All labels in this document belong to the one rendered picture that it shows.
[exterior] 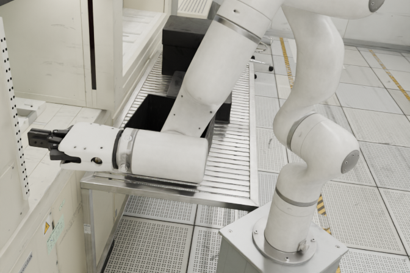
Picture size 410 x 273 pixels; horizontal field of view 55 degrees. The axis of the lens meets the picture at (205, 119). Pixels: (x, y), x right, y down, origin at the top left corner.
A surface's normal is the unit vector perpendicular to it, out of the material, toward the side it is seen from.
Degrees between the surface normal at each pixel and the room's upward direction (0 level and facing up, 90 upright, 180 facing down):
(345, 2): 95
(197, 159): 51
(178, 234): 0
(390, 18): 90
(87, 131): 4
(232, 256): 90
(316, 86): 103
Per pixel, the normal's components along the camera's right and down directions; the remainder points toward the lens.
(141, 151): -0.02, -0.14
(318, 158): -0.72, 0.15
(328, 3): -0.14, 0.61
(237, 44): 0.14, 0.29
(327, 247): 0.10, -0.86
